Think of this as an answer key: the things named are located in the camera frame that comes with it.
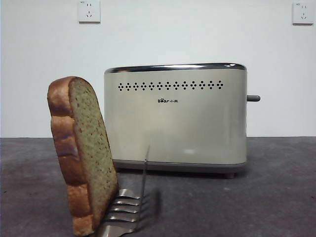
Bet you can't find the cream two-slot toaster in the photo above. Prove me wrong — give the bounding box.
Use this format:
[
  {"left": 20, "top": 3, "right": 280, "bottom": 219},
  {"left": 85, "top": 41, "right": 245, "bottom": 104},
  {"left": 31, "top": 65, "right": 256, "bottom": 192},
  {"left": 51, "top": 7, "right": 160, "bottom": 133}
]
[{"left": 103, "top": 63, "right": 248, "bottom": 179}]

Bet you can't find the brown-crusted bread slice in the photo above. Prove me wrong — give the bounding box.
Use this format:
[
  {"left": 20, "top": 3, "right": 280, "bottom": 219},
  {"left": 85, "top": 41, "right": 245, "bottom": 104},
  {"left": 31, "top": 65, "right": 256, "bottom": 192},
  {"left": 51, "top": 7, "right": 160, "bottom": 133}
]
[{"left": 47, "top": 76, "right": 119, "bottom": 237}]

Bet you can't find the white wall socket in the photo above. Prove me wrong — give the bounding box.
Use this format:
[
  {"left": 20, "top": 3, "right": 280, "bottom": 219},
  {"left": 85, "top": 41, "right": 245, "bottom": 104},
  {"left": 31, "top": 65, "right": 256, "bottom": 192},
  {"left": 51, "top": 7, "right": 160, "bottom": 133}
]
[
  {"left": 78, "top": 0, "right": 101, "bottom": 24},
  {"left": 292, "top": 2, "right": 314, "bottom": 25}
]

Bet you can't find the stainless steel toast rack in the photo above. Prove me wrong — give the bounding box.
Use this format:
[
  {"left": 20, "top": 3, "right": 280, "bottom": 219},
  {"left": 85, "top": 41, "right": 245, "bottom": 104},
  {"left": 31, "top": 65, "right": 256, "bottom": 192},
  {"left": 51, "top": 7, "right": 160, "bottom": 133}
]
[{"left": 93, "top": 145, "right": 152, "bottom": 237}]

